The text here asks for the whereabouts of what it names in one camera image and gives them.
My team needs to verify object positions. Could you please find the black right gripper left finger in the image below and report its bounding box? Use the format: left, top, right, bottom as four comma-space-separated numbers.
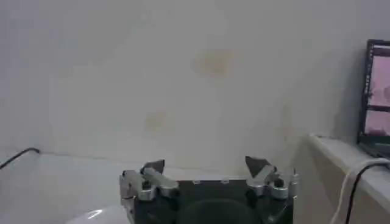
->
119, 159, 180, 202

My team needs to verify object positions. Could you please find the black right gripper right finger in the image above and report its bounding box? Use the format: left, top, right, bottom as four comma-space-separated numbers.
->
245, 155, 298, 200

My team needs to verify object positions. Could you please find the pale white desk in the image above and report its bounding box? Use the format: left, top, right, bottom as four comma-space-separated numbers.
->
291, 133, 390, 224

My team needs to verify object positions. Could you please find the white plate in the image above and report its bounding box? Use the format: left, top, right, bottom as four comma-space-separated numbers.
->
65, 205, 132, 224

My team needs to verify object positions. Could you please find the black laptop with pink screen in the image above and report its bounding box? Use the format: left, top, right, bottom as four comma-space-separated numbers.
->
356, 38, 390, 159

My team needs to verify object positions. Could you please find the black cable beside white cable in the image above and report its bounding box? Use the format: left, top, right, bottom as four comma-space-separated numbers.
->
344, 163, 390, 224

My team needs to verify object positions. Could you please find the thin black cable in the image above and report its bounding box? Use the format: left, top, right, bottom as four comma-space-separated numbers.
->
0, 147, 41, 170

